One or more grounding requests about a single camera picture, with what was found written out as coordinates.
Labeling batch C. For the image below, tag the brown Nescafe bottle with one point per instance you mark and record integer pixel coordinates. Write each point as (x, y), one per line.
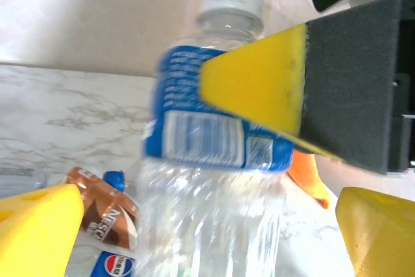
(107, 218)

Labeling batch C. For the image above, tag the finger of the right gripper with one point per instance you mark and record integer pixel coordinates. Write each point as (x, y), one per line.
(340, 89)

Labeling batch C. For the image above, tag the clear Pepsi bottle blue cap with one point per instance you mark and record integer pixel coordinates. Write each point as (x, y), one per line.
(113, 264)

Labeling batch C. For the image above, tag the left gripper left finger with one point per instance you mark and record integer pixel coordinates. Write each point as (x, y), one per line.
(35, 235)

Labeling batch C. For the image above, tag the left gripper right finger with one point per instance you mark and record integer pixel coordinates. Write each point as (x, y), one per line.
(382, 238)

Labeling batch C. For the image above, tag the blue label water bottle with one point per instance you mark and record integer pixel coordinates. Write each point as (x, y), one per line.
(194, 121)

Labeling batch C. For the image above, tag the orange plush toy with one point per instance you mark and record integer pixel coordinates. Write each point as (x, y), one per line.
(308, 176)

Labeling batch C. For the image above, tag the white bin with plastic liner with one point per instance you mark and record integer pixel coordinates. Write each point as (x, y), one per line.
(136, 30)

